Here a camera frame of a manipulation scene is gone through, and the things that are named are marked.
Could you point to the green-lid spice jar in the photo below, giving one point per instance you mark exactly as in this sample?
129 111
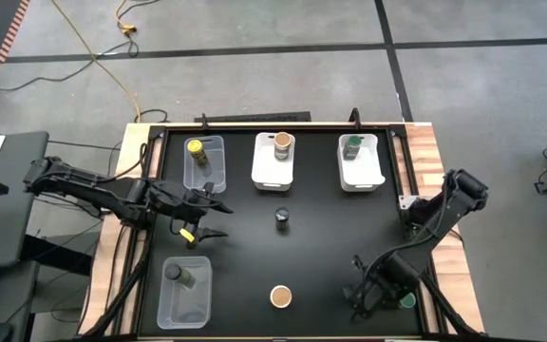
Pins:
409 301
353 141

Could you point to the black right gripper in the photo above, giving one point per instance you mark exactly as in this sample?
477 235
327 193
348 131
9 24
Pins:
387 280

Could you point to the black ribbed bar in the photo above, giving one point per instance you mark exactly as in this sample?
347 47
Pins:
264 117

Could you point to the white plastic bin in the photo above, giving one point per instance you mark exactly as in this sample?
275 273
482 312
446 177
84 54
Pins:
266 171
366 173

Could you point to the grey desk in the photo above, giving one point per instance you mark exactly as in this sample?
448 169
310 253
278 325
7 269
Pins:
12 214

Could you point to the black-lid spice jar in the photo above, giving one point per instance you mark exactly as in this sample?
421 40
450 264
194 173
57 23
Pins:
174 272
281 214

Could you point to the yellow-lid spice jar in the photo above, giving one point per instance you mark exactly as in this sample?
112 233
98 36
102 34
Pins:
195 146

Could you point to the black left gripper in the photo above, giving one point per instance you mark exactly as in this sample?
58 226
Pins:
174 204

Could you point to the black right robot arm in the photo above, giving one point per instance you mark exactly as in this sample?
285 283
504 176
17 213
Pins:
444 223

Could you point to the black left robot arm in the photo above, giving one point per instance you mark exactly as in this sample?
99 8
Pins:
88 190

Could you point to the yellow tape tag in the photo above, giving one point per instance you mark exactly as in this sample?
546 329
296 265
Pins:
186 234

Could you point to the black upright frame post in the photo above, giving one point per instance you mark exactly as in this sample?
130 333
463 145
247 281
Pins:
204 122
355 119

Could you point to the tan-lid spice jar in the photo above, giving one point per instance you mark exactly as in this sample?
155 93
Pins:
283 140
281 297

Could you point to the clear plastic bin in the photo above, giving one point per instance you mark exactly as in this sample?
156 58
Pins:
185 309
214 166

